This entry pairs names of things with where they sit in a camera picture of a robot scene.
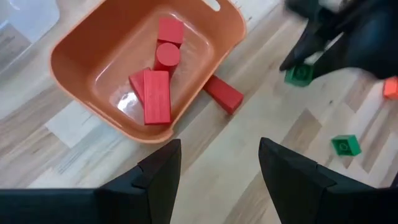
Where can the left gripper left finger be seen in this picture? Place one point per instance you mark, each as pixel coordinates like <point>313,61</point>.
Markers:
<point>146,193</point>

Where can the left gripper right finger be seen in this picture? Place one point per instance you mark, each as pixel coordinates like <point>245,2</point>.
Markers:
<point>298,193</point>

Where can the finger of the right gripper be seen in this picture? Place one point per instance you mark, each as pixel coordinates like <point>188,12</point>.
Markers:
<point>367,53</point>
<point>306,45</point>

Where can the green plastic brick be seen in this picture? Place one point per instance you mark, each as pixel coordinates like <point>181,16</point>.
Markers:
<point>346,145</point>
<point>298,76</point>

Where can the red wooden arch block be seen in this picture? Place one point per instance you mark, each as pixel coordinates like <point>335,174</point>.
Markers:
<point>136,84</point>

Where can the red wooden cylinder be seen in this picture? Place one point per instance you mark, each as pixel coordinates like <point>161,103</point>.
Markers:
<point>168,56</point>

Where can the orange plastic brick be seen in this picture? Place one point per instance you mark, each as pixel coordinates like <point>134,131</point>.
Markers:
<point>391,88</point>

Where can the orange plastic bin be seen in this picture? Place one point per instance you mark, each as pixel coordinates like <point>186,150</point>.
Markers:
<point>93,62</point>

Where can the clear plastic bin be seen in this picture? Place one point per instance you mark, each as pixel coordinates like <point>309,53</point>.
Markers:
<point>34,18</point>

